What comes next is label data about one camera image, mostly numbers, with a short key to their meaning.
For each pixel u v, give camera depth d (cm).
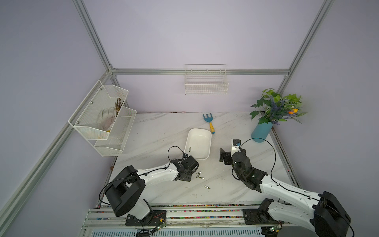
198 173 88
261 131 97
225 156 72
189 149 100
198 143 102
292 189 49
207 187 84
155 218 73
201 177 86
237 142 69
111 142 91
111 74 93
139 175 47
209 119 118
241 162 59
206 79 96
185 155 80
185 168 65
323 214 40
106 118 78
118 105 81
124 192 43
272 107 80
